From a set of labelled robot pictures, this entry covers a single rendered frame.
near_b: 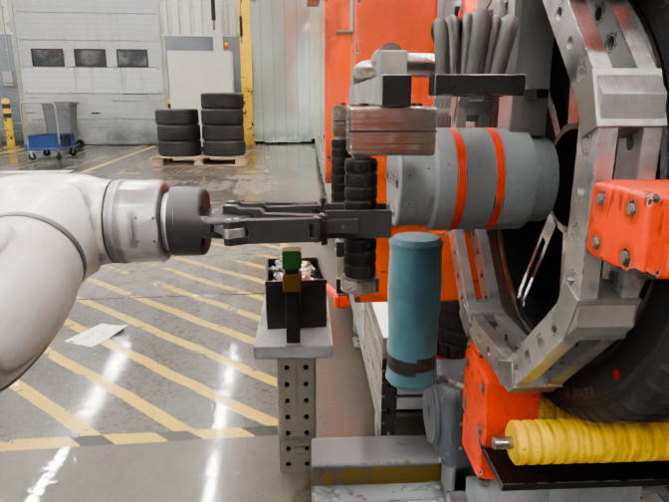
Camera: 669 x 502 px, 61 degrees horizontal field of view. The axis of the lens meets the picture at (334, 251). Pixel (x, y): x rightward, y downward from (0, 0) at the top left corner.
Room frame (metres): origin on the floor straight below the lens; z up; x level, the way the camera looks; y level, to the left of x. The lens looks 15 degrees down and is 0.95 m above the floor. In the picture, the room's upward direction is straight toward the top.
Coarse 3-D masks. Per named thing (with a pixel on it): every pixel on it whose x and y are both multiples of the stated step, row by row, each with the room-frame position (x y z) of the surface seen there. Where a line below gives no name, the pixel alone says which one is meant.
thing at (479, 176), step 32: (448, 128) 0.78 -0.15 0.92; (480, 128) 0.78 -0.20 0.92; (416, 160) 0.73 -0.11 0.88; (448, 160) 0.73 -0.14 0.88; (480, 160) 0.73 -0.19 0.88; (512, 160) 0.73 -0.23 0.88; (544, 160) 0.74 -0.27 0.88; (416, 192) 0.72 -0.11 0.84; (448, 192) 0.72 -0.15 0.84; (480, 192) 0.72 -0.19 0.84; (512, 192) 0.72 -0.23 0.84; (544, 192) 0.74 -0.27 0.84; (416, 224) 0.76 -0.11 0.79; (448, 224) 0.75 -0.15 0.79; (480, 224) 0.75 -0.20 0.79; (512, 224) 0.75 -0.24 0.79
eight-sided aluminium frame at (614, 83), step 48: (480, 0) 0.91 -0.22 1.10; (576, 0) 0.61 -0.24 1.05; (624, 0) 0.62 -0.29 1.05; (576, 48) 0.58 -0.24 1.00; (624, 48) 0.57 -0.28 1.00; (576, 96) 0.57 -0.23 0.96; (624, 96) 0.52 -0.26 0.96; (576, 144) 0.56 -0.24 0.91; (624, 144) 0.55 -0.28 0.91; (576, 192) 0.55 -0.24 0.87; (480, 240) 0.99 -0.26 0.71; (576, 240) 0.55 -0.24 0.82; (480, 288) 0.96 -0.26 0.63; (576, 288) 0.53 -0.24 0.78; (624, 288) 0.53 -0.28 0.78; (480, 336) 0.81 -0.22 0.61; (528, 336) 0.63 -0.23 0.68; (576, 336) 0.54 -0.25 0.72; (624, 336) 0.54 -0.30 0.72; (528, 384) 0.66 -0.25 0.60
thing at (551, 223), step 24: (648, 24) 0.62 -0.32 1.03; (648, 48) 0.61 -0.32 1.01; (552, 72) 0.92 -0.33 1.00; (552, 96) 0.88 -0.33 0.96; (552, 120) 0.87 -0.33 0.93; (576, 120) 0.79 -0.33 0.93; (552, 216) 0.84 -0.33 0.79; (504, 240) 0.99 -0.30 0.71; (528, 240) 0.99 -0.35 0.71; (552, 240) 0.84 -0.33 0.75; (504, 264) 0.97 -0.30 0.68; (528, 264) 0.96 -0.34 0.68; (552, 264) 0.87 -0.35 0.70; (528, 288) 0.90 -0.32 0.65; (552, 288) 0.92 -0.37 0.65; (528, 312) 0.87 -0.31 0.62
